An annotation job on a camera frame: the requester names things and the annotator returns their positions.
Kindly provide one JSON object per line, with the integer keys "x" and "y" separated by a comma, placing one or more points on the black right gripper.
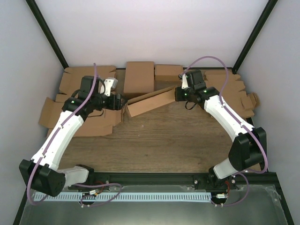
{"x": 178, "y": 97}

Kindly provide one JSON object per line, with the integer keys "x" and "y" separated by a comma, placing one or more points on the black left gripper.
{"x": 115, "y": 104}

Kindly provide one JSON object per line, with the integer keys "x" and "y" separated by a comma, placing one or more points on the large cardboard box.
{"x": 150, "y": 101}

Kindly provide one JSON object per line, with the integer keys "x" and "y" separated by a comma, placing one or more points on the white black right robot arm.
{"x": 248, "y": 143}

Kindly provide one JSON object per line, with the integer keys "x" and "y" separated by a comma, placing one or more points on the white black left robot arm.
{"x": 41, "y": 172}

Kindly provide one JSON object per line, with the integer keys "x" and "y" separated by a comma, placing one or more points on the tall folded cardboard box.
{"x": 139, "y": 78}

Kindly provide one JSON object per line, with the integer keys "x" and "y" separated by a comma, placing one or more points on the small folded cardboard box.
{"x": 168, "y": 73}

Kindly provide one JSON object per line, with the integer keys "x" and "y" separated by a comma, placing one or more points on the flat cardboard blank front left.
{"x": 99, "y": 123}

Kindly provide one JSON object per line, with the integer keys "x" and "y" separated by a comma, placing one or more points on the flat cardboard blank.
{"x": 72, "y": 76}
{"x": 99, "y": 123}

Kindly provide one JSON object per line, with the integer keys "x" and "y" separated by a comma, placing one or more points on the flat cardboard blank back left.
{"x": 72, "y": 76}

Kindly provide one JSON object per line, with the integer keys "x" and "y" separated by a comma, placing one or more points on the stack of small cardboard blanks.
{"x": 233, "y": 92}

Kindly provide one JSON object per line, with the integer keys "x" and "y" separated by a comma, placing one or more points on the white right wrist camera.
{"x": 184, "y": 83}

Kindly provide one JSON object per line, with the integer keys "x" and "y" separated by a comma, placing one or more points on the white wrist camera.
{"x": 109, "y": 85}
{"x": 184, "y": 83}

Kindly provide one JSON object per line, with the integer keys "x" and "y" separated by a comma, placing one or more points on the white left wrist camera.
{"x": 109, "y": 85}

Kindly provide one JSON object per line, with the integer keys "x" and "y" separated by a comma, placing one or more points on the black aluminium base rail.
{"x": 196, "y": 180}

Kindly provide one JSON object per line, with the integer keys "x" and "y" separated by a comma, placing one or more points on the light blue slotted cable duct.
{"x": 134, "y": 197}

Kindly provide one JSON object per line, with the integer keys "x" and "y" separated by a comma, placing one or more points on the black right corner frame post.
{"x": 254, "y": 33}

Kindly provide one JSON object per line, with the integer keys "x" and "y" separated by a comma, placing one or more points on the black corner frame post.
{"x": 254, "y": 33}
{"x": 47, "y": 32}

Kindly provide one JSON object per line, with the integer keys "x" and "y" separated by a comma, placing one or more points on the black left corner frame post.
{"x": 47, "y": 32}

